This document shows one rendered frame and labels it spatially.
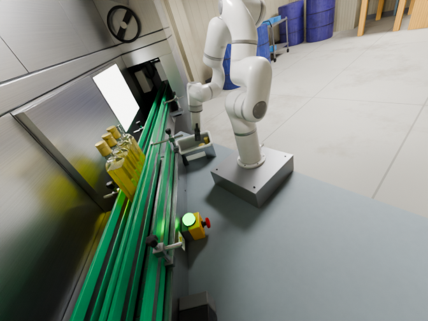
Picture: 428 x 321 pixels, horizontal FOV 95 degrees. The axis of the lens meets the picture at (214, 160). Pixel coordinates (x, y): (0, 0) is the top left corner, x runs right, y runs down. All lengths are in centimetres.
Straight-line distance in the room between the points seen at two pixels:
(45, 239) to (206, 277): 47
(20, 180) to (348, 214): 98
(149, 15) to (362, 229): 170
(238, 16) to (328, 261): 76
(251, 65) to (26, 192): 71
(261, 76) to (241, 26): 16
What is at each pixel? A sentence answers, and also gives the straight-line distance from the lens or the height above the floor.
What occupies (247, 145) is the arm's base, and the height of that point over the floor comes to 94.
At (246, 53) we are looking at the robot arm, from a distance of 72.
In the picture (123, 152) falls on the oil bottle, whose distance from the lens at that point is 80.
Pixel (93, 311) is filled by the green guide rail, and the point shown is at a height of 91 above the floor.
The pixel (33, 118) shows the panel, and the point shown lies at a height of 129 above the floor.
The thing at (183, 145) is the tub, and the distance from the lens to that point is 126.
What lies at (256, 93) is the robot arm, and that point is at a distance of 66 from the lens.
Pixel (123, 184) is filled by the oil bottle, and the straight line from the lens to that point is 79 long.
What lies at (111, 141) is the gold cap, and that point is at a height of 114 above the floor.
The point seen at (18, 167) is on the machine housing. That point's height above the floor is 121.
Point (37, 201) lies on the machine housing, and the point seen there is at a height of 112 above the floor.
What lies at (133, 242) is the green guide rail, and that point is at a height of 95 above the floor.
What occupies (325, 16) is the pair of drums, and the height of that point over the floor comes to 54.
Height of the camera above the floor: 139
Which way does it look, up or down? 35 degrees down
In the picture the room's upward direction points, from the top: 19 degrees counter-clockwise
